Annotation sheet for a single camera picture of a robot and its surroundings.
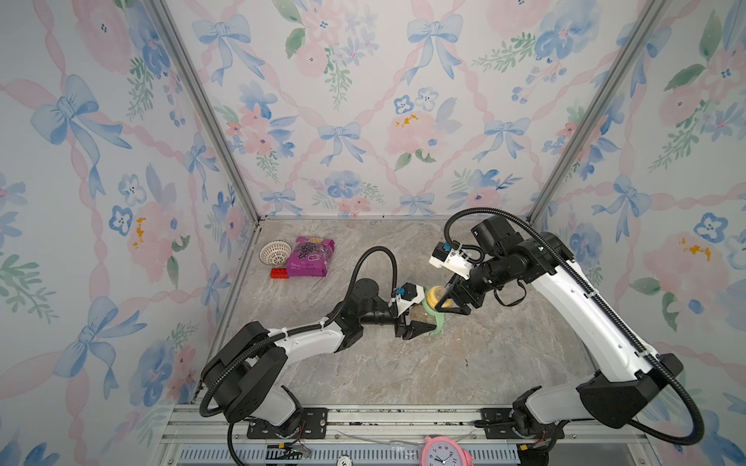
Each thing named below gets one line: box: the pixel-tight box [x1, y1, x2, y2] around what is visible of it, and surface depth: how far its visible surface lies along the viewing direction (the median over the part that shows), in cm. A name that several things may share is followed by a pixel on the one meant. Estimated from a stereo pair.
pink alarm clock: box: [419, 435, 475, 466], surface depth 69 cm
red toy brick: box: [270, 267, 290, 279], surface depth 103 cm
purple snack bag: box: [285, 236, 336, 277], surface depth 102 cm
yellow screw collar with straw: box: [426, 285, 454, 309], surface depth 66 cm
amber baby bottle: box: [408, 302, 438, 326], surface depth 68 cm
